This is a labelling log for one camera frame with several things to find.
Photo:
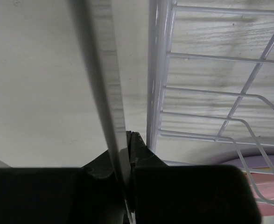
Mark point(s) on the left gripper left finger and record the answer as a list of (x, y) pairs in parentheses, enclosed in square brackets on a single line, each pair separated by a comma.
[(86, 195)]

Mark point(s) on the white wire dish rack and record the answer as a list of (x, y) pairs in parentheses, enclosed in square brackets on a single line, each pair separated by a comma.
[(211, 84)]

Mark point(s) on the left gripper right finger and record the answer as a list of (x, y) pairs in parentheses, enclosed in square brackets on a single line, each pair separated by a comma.
[(196, 194)]

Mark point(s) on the pink plate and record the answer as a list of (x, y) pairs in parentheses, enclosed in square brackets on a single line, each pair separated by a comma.
[(265, 184)]

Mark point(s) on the yellow plate back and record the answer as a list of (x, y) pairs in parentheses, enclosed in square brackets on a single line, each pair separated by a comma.
[(93, 21)]

